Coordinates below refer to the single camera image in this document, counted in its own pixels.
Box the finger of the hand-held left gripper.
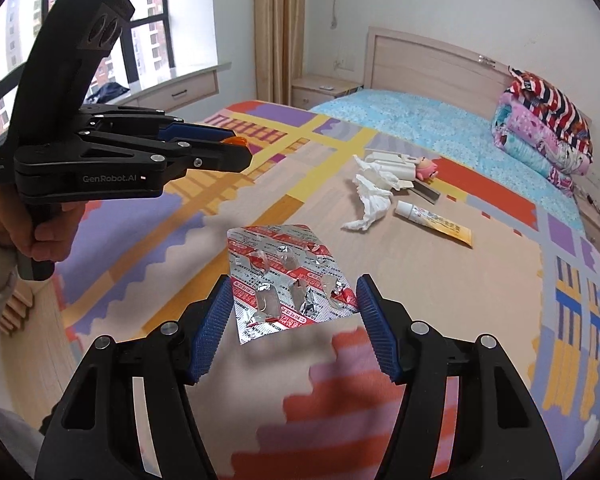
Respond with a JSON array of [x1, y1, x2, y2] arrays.
[[76, 131, 254, 182], [79, 105, 231, 144]]

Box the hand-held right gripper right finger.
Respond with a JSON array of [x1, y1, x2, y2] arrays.
[[356, 274, 563, 480]]

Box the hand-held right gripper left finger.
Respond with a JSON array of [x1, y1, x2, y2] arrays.
[[35, 275, 236, 480]]

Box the red silver blister pack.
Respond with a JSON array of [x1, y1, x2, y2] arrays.
[[226, 223, 359, 346]]

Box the white yellow ointment tube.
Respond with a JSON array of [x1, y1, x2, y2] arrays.
[[393, 200, 474, 249]]

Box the white tissue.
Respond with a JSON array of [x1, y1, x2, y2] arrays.
[[341, 155, 397, 233]]

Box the grey comb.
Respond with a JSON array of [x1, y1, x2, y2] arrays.
[[412, 182, 441, 206]]

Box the white cardboard tube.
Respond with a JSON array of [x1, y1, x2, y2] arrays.
[[375, 159, 417, 192]]

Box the pink toy figure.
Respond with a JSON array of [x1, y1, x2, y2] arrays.
[[414, 156, 440, 181]]

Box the small white box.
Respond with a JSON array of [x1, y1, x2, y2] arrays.
[[364, 149, 416, 163]]

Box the person's left hand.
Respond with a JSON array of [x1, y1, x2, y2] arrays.
[[0, 185, 89, 263]]

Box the window sill drawer cabinet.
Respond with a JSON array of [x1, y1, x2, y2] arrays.
[[86, 62, 234, 124]]

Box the dark bag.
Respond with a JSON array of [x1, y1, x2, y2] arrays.
[[92, 81, 131, 104]]

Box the colourful patterned folding table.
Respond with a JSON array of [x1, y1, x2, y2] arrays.
[[50, 100, 600, 480]]

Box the wooden nightstand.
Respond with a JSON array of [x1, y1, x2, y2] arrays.
[[574, 170, 600, 262], [291, 74, 367, 111]]

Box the beige curtain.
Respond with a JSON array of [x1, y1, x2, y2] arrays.
[[254, 0, 312, 109]]

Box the wooden slats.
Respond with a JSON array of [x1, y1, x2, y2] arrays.
[[0, 289, 35, 336]]

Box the bed with blue floral sheet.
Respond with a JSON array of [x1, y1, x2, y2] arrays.
[[310, 87, 587, 233]]

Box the wooden bed headboard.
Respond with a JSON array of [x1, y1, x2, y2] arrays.
[[364, 26, 520, 107]]

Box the pink floral folded quilt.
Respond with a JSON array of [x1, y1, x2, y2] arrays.
[[490, 89, 593, 192]]

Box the striped folded blanket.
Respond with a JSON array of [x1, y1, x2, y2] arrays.
[[509, 66, 594, 147]]

